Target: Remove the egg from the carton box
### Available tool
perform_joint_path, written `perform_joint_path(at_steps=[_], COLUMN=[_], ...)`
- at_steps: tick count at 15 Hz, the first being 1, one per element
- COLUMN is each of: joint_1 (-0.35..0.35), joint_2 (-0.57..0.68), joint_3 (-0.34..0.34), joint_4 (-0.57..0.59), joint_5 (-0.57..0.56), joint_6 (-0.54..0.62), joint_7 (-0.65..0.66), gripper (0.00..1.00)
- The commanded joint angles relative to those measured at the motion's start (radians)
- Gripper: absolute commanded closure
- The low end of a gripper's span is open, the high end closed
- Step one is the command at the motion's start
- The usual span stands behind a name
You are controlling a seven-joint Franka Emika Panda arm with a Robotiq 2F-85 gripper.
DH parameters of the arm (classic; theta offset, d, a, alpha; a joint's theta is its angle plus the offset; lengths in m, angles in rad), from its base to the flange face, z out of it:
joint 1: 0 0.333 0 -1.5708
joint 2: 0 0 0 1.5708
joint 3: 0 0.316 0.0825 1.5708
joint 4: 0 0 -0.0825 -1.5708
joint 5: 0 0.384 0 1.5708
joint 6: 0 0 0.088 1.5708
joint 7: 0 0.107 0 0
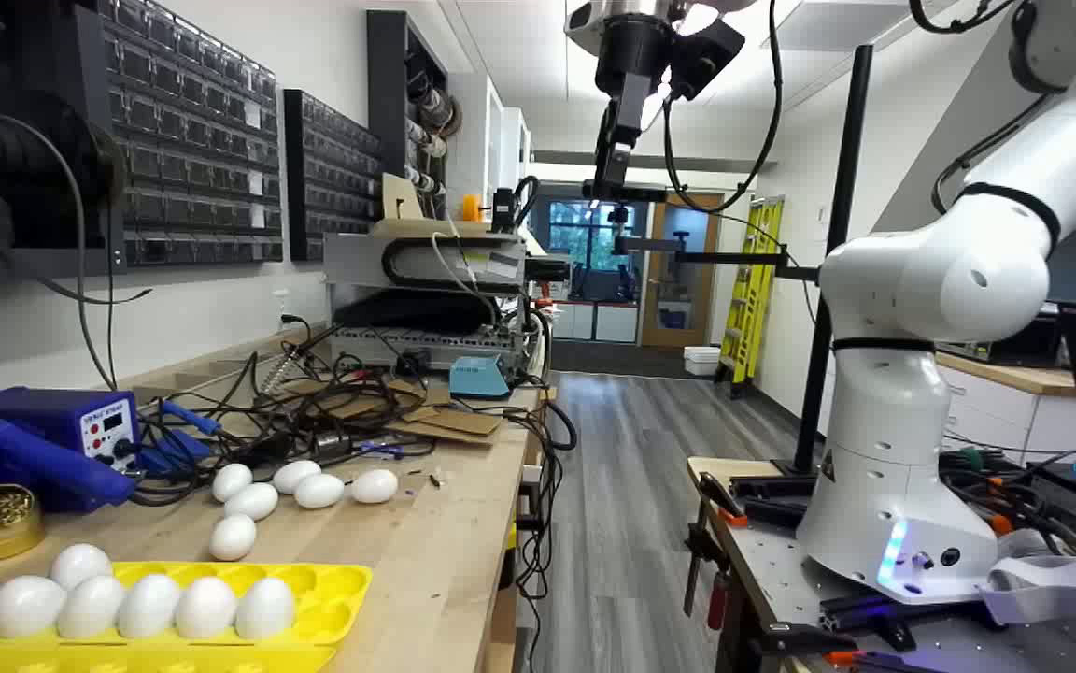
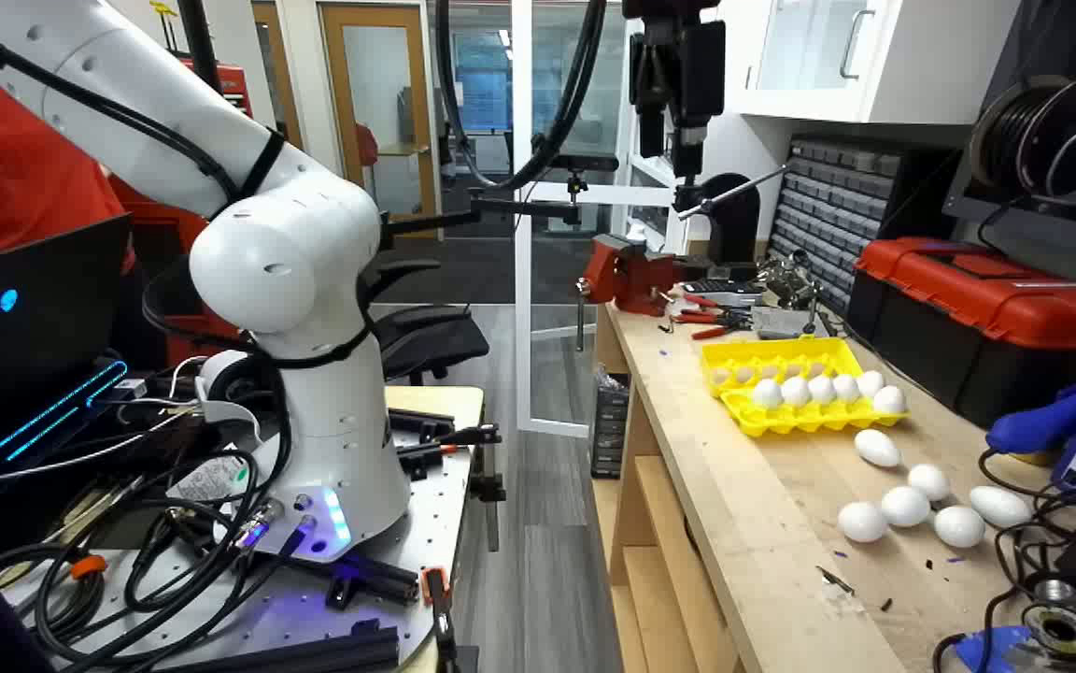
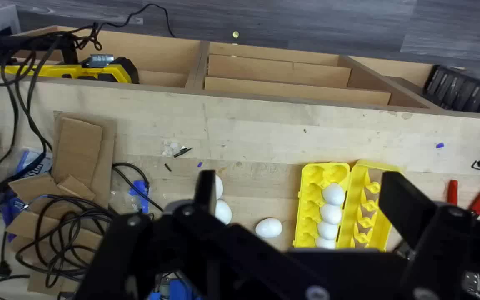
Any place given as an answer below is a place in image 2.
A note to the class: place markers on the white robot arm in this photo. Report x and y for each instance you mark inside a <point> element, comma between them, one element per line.
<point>280,247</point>

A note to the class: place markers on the yellow egg carton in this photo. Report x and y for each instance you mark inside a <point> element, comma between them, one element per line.
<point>733,369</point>

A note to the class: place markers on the white egg in carton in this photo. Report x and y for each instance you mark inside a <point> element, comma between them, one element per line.
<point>844,388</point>
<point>794,389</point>
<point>866,383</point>
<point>889,403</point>
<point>767,393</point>
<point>820,389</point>

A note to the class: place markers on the white egg on table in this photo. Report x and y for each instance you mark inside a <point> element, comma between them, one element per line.
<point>904,505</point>
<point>861,521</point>
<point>929,480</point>
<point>875,450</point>
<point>961,527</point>
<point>998,505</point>

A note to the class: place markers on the red bench vise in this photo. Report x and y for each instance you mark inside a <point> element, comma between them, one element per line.
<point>628,276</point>

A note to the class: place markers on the black office chair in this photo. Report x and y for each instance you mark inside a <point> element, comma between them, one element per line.
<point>419,339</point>

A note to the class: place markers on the wooden workbench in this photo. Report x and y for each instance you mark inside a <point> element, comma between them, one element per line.
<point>721,551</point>

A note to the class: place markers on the small parts drawer organizer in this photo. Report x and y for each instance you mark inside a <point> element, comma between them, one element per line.
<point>831,207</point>

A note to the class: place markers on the red black toolbox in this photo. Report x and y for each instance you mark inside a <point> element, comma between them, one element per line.
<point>970,328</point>

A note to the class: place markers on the black laptop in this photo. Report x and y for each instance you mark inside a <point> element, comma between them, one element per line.
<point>58,303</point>

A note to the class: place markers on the person in red shirt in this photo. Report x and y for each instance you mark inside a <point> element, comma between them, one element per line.
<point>16,175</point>

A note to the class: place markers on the white wall cabinet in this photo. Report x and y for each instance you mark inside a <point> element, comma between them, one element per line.
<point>875,60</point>

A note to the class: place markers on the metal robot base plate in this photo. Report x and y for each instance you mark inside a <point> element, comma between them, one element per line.
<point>364,612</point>

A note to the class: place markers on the black wire spools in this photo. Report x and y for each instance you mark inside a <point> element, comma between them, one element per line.
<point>1023,142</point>

